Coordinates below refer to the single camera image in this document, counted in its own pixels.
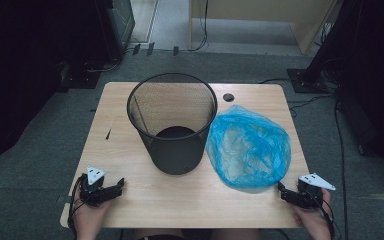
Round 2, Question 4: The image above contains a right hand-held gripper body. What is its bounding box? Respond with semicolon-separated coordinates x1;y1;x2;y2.
295;172;337;211

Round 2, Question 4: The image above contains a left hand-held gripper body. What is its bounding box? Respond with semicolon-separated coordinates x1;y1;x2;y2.
79;166;115;207

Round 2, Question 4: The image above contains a blue plastic bag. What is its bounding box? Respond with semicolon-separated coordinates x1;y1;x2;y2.
205;104;292;190

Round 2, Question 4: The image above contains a black mesh wastebasket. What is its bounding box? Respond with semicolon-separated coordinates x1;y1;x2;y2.
126;72;219;176

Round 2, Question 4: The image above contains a person's left hand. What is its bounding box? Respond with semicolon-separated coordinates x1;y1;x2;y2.
72;195;113;240

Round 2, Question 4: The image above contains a person's right hand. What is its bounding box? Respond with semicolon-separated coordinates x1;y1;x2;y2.
292;187;333;240

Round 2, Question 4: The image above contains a person's right leg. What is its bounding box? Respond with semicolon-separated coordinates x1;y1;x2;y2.
209;228;262;240

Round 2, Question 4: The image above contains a black equipment cabinet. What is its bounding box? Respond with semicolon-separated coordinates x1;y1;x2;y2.
94;0;137;62

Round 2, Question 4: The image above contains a light wooden cabinet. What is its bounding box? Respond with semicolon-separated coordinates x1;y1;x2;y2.
188;0;344;57

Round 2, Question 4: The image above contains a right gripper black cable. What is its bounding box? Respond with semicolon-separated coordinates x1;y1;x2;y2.
308;189;337;240

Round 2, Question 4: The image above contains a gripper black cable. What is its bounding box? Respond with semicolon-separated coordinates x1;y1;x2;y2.
66;175;85;240
308;189;337;240

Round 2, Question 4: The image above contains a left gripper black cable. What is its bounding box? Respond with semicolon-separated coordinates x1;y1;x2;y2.
66;175;85;240

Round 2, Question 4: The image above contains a long black floor cable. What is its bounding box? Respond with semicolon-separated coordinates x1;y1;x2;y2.
333;99;349;240

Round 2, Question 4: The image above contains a tangled black floor cable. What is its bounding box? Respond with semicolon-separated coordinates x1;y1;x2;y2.
287;94;335;118

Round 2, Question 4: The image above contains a black stand base plate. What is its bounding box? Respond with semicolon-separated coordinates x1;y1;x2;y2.
59;61;103;90
286;67;332;94

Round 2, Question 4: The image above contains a black hanging cable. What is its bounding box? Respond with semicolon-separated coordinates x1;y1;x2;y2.
179;0;210;53

